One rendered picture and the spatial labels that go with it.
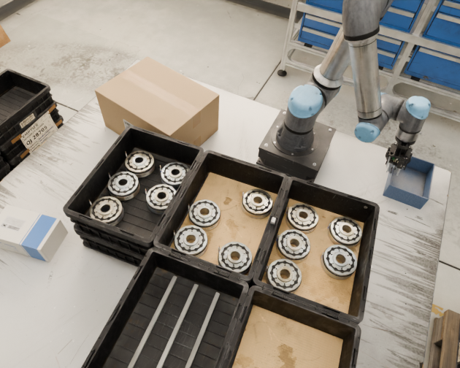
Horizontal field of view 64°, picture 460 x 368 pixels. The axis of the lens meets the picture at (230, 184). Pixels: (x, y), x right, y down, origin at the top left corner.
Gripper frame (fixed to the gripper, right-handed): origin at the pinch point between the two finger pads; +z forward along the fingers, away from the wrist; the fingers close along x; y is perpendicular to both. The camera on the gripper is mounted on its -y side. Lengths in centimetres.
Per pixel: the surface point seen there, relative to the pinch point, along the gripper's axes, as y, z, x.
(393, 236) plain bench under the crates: 26.5, 6.5, 7.7
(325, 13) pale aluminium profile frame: -133, 6, -72
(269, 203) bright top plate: 47, -15, -34
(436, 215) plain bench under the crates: 9.0, 8.2, 20.3
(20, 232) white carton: 93, -18, -101
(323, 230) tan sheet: 46.0, -9.7, -14.6
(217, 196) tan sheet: 51, -15, -51
